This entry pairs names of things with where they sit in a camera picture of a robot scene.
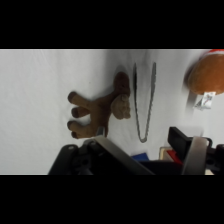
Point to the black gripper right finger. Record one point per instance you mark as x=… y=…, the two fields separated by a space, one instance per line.
x=193 y=156

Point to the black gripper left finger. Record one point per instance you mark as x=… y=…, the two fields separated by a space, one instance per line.
x=76 y=160

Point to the brown plush moose toy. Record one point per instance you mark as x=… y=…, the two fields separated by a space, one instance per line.
x=96 y=111

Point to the blue block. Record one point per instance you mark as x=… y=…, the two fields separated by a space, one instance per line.
x=140 y=156

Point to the metal kitchen tongs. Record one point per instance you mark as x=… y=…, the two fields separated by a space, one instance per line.
x=136 y=100

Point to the orange plush toy with tag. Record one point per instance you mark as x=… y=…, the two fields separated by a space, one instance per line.
x=208 y=76

